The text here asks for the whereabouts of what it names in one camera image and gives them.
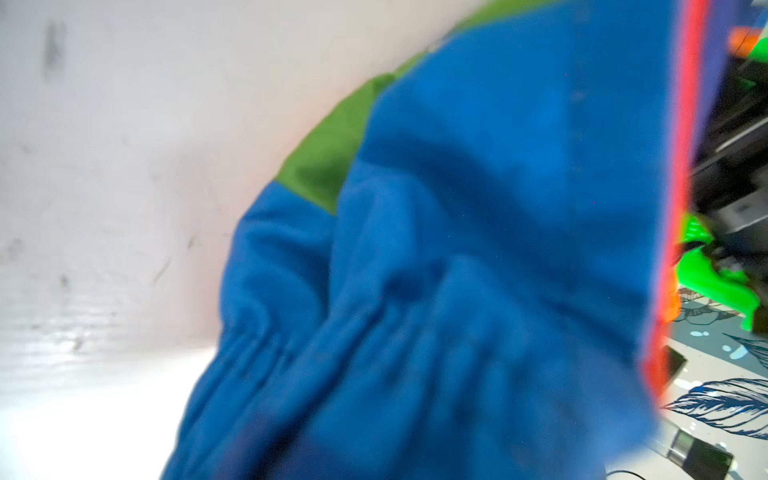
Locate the multicoloured shorts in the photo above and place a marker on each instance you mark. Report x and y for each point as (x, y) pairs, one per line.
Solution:
(459, 273)

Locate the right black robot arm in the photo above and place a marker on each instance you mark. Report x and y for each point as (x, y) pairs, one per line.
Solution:
(729, 176)

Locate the green plastic basket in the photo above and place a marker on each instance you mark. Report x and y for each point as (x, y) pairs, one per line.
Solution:
(699, 268)

